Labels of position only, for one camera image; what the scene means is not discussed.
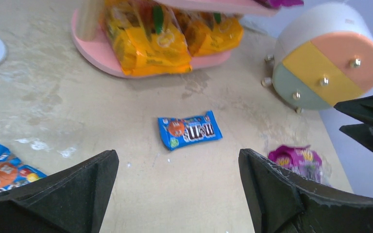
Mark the orange gummy candy bag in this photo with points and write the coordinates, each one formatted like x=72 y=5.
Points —
x=145 y=38
x=208 y=33

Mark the pink three-tier shelf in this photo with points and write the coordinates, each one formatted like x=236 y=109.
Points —
x=93 y=45

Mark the blue m&m's candy pack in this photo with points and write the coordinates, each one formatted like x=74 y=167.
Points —
x=14 y=173
x=180 y=132

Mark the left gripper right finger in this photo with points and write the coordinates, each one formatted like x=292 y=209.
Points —
x=281 y=201

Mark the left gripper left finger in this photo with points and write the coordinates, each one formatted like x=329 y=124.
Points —
x=73 y=200

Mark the purple grape candy bag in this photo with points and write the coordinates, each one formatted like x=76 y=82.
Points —
x=277 y=4
x=301 y=160

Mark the white round drawer cabinet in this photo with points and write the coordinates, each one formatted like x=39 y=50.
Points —
x=323 y=57

